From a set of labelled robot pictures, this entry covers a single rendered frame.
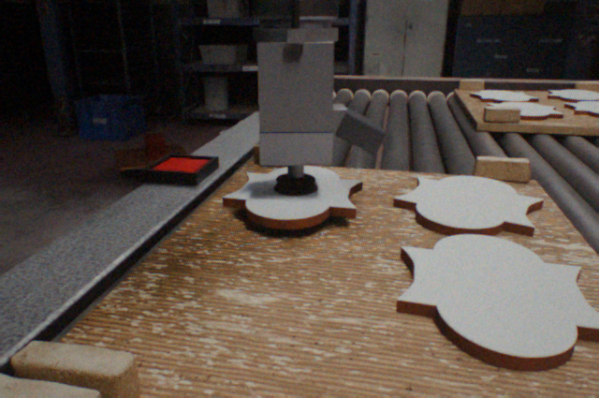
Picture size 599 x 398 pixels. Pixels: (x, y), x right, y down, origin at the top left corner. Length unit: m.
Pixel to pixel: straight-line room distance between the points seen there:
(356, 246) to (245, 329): 0.13
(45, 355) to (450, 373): 0.20
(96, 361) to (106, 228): 0.27
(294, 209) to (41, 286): 0.21
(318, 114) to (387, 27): 4.57
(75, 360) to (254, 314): 0.11
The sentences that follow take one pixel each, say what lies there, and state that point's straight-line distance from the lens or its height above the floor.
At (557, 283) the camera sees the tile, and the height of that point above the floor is 0.95.
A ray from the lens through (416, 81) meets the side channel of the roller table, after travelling 1.36.
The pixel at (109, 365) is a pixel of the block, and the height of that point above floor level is 0.96.
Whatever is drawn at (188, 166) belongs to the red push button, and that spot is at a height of 0.93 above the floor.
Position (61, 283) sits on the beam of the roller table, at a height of 0.91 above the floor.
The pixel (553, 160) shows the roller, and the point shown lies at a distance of 0.80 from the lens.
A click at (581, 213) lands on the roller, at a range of 0.57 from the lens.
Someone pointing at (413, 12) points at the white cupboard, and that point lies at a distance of 4.98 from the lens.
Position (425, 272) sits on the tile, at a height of 0.95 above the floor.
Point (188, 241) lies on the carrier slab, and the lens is 0.41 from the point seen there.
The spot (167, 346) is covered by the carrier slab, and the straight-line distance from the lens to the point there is 0.30.
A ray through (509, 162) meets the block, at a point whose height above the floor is 0.96.
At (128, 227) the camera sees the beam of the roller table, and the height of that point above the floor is 0.92.
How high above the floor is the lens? 1.12
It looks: 18 degrees down
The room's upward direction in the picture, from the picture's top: straight up
